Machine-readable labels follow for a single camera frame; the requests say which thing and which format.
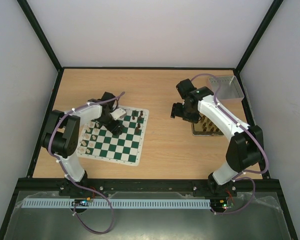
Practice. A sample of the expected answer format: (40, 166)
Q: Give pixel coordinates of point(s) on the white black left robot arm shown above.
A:
(61, 134)

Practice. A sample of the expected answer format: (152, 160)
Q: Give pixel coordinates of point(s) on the brown chess piece second row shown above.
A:
(138, 127)

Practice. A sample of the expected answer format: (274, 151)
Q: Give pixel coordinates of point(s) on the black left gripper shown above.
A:
(114, 127)

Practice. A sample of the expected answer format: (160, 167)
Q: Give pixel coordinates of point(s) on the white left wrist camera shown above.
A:
(118, 113)

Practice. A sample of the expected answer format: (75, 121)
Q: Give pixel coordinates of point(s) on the gold square tin box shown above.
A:
(205, 128)

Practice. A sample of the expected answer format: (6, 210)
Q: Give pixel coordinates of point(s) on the light blue slotted cable duct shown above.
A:
(53, 203)

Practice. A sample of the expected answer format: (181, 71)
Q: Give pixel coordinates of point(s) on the green white chess board mat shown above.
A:
(97, 143)

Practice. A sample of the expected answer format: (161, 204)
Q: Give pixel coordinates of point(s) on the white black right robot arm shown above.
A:
(246, 145)

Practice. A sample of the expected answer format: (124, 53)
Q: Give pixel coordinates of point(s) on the black aluminium front rail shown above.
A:
(196, 188)

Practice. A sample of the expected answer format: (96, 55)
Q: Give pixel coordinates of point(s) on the silver pink tin lid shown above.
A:
(230, 89)

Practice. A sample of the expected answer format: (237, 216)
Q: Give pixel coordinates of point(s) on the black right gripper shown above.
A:
(176, 110)

